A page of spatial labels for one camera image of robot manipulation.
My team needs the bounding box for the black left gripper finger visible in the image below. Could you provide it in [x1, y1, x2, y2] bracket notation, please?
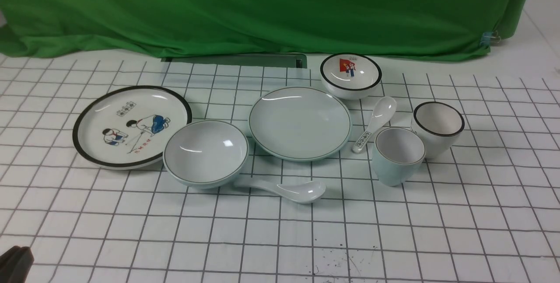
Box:
[0, 246, 34, 283]

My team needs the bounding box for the pale green ceramic bowl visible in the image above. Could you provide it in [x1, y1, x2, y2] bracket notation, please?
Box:
[162, 120, 249, 189]

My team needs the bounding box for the plain white ceramic spoon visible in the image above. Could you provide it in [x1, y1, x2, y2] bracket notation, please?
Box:
[233, 177, 327, 205]

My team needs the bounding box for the pale green ceramic cup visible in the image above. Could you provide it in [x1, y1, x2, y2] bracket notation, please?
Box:
[371, 127, 426, 187]

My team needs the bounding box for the black-rimmed illustrated plate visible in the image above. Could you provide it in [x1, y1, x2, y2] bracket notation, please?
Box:
[72, 86, 193, 170]

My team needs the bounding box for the green backdrop cloth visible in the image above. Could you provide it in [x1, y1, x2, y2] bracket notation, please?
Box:
[0, 0, 525, 62]

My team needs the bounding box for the pale green ceramic plate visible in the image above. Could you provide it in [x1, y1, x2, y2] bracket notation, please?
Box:
[248, 87, 352, 162]

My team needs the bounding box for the black-rimmed illustrated bowl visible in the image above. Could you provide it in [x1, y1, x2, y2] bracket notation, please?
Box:
[320, 53, 382, 100]

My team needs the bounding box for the black-rimmed white cup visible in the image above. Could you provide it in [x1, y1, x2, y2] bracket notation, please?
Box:
[410, 101, 466, 159]

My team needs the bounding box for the blue binder clip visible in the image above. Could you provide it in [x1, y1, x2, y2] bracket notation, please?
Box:
[479, 31, 502, 47]

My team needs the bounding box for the white spoon with printed handle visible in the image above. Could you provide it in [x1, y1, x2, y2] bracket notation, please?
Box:
[351, 96, 397, 154]

